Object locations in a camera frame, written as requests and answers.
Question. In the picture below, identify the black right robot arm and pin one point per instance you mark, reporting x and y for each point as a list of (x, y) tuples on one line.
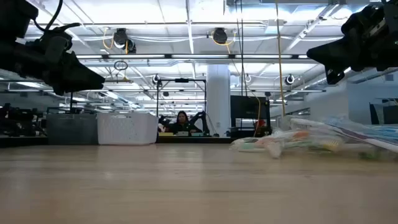
[(392, 12)]

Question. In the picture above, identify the black vertical post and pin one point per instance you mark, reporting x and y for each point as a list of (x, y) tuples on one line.
[(71, 102)]

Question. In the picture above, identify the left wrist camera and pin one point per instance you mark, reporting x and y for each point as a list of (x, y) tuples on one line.
[(59, 46)]

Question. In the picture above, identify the dark grey panel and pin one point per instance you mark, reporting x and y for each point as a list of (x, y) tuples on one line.
[(385, 113)]

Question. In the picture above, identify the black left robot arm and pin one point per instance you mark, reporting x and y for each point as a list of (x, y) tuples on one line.
[(15, 18)]

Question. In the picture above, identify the black monitor on stand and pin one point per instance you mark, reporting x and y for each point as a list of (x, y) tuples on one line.
[(248, 107)]

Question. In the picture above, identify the white perforated plastic basket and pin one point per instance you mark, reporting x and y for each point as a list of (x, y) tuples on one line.
[(127, 129)]

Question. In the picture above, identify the red background object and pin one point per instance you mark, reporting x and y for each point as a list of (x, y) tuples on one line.
[(260, 123)]

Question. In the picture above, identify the blue white toothbrush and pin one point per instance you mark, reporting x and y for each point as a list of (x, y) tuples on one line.
[(382, 129)]

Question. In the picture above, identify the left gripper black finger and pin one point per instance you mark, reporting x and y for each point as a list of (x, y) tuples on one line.
[(77, 79)]

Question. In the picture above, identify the white structural column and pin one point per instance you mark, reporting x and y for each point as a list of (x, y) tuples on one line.
[(218, 99)]

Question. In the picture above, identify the black background robot arm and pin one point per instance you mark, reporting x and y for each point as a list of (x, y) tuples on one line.
[(162, 121), (200, 116)]

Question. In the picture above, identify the dark background equipment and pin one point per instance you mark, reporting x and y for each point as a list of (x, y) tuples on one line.
[(18, 121)]

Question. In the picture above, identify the yellow box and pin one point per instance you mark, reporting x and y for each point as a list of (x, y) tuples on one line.
[(166, 134)]

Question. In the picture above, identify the grey perforated plastic basket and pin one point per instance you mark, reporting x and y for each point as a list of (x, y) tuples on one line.
[(71, 129)]

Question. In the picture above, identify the black background station frame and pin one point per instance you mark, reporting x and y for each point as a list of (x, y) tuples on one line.
[(182, 80)]

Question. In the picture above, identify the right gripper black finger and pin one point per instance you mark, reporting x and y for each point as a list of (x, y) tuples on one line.
[(332, 56)]

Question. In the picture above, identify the clear plastic bags pile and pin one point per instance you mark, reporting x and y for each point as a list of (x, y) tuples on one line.
[(367, 138)]

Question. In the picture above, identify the long linear ceiling light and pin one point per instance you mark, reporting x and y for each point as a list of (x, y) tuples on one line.
[(199, 56)]

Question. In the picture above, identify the person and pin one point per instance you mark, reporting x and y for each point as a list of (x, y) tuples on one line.
[(183, 123)]

